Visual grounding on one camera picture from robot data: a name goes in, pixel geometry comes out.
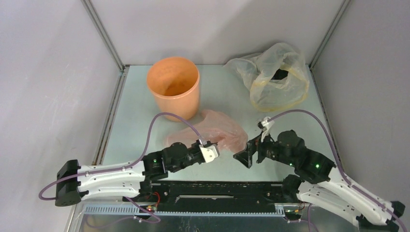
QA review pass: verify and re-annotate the pink plastic trash bag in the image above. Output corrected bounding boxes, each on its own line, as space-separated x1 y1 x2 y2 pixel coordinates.
163 109 248 153

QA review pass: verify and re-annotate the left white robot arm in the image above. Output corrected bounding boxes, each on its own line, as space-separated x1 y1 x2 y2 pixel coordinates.
55 141 220 207

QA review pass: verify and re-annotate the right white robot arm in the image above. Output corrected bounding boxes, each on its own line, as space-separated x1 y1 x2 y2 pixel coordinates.
233 130 405 232

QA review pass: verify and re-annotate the orange plastic trash bin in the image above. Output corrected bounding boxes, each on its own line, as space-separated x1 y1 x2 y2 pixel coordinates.
146 57 200 120

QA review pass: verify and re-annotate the clear yellowish plastic bag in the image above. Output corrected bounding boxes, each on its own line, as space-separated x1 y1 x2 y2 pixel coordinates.
224 43 310 112

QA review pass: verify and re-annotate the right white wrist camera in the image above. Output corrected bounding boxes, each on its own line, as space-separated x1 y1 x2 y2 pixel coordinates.
258 116 274 143

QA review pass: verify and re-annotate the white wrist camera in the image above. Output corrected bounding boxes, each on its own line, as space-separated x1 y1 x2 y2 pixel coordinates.
199 144 220 163
258 116 274 143

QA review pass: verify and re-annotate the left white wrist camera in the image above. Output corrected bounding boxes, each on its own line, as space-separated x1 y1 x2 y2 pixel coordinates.
199 144 220 163

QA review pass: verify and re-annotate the black front mounting rail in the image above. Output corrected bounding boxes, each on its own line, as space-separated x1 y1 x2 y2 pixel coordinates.
133 181 300 215

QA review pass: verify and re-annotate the aluminium frame post left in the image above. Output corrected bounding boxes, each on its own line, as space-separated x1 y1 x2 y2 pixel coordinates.
81 0 125 72

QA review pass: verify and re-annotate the aluminium frame post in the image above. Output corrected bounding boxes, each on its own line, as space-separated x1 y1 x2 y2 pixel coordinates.
81 0 125 72
309 0 352 72

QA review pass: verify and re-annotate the aluminium frame post right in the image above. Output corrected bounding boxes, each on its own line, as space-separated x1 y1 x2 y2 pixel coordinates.
309 0 352 72

